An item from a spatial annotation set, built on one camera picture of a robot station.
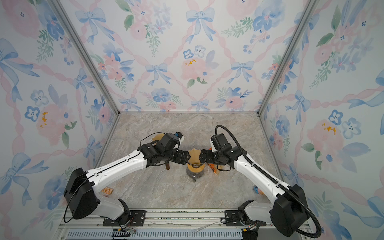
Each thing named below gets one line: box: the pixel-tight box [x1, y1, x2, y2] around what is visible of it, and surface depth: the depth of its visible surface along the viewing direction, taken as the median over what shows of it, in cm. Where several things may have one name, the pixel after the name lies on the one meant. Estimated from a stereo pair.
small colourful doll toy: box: [253, 185, 265, 196], surface depth 83 cm
